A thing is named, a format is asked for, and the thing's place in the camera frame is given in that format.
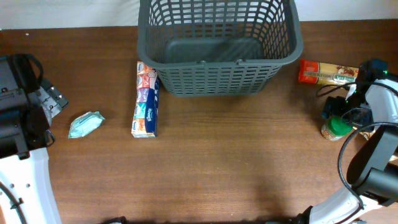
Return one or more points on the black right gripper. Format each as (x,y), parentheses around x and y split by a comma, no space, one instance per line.
(337,102)

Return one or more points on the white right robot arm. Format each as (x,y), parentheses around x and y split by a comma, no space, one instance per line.
(361,106)

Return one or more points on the green lid spice jar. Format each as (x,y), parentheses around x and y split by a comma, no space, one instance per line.
(334,129)

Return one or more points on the colourful Kleenex tissue pack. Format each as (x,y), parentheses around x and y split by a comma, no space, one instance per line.
(144,124)

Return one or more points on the San Remo spaghetti packet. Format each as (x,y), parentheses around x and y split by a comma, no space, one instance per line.
(319,73)

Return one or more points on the teal wet wipes packet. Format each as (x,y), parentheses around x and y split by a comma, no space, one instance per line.
(85,124)

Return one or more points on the grey plastic mesh basket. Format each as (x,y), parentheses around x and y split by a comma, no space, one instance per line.
(218,48)

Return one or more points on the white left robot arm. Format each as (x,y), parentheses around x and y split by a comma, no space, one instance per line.
(29,103)

